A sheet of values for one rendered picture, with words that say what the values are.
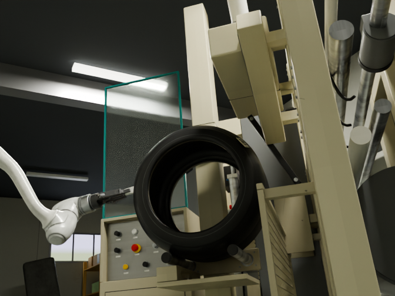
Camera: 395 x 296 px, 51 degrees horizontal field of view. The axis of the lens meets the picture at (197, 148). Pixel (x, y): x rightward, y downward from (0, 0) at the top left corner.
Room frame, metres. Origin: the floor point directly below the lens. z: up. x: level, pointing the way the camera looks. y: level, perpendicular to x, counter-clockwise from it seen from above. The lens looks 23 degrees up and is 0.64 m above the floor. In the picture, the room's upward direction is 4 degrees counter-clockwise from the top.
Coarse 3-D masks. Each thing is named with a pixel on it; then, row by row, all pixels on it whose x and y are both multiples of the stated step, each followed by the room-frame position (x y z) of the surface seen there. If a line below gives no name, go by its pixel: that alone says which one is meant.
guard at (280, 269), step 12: (264, 192) 1.18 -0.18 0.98; (264, 204) 1.14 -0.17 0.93; (264, 216) 1.14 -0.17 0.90; (276, 216) 1.51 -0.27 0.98; (264, 228) 1.14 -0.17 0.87; (276, 228) 1.50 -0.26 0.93; (264, 240) 1.14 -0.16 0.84; (276, 240) 1.45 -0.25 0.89; (276, 252) 1.39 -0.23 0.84; (276, 264) 1.34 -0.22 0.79; (288, 264) 1.89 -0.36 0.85; (276, 276) 1.28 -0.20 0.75; (288, 276) 1.77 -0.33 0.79; (276, 288) 1.14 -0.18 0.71; (288, 288) 1.69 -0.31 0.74
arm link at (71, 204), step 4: (64, 200) 1.94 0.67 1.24; (68, 200) 1.93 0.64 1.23; (72, 200) 1.92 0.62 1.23; (76, 200) 1.92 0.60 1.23; (56, 204) 1.95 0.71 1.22; (60, 204) 1.92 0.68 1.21; (64, 204) 1.91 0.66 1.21; (68, 204) 1.90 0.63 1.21; (72, 204) 1.90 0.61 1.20; (76, 204) 1.91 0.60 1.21; (52, 208) 1.95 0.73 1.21; (56, 208) 1.93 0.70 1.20; (60, 208) 1.90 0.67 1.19; (64, 208) 1.89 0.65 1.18; (68, 208) 1.89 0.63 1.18; (72, 208) 1.90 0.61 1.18; (76, 208) 1.91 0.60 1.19; (76, 212) 1.91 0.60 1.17; (80, 212) 1.93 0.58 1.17; (76, 216) 1.91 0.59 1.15; (80, 216) 1.95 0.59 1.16
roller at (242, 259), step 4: (232, 244) 1.67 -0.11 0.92; (228, 248) 1.67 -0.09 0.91; (232, 248) 1.67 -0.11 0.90; (236, 248) 1.67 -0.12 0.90; (240, 248) 1.76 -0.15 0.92; (228, 252) 1.68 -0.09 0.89; (232, 252) 1.67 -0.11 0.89; (236, 252) 1.67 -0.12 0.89; (240, 252) 1.72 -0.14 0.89; (244, 252) 1.81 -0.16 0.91; (232, 256) 1.72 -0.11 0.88; (236, 256) 1.71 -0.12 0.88; (240, 256) 1.75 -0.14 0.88; (244, 256) 1.81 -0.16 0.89; (248, 256) 1.91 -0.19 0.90; (240, 260) 1.84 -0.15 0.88; (244, 260) 1.86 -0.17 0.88; (248, 260) 1.93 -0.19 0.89
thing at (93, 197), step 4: (92, 196) 1.90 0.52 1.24; (96, 196) 1.90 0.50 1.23; (92, 200) 1.90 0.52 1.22; (96, 200) 1.90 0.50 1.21; (100, 200) 1.91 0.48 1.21; (108, 200) 1.93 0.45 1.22; (92, 204) 1.91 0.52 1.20; (96, 204) 1.91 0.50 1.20; (100, 204) 1.92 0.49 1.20; (96, 208) 1.94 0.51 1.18
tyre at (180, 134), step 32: (192, 128) 1.70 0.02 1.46; (160, 160) 1.89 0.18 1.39; (192, 160) 1.98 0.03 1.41; (224, 160) 1.94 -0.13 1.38; (256, 160) 1.66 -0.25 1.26; (160, 192) 2.01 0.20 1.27; (256, 192) 1.64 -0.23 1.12; (160, 224) 1.72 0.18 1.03; (224, 224) 1.66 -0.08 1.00; (256, 224) 1.74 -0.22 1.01; (192, 256) 1.75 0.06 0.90; (224, 256) 1.83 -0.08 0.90
